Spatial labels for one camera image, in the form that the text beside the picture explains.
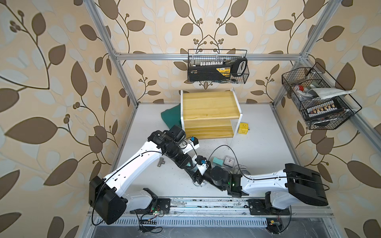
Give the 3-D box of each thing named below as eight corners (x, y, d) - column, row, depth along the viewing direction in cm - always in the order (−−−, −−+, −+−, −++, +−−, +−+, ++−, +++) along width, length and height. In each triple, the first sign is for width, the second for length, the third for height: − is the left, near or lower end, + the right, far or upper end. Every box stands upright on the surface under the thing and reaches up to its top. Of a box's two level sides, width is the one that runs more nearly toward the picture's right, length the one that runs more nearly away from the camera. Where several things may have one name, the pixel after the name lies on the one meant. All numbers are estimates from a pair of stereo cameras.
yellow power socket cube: (238, 134, 104) (240, 129, 99) (236, 128, 108) (238, 122, 103) (247, 134, 104) (249, 129, 99) (245, 128, 108) (247, 122, 103)
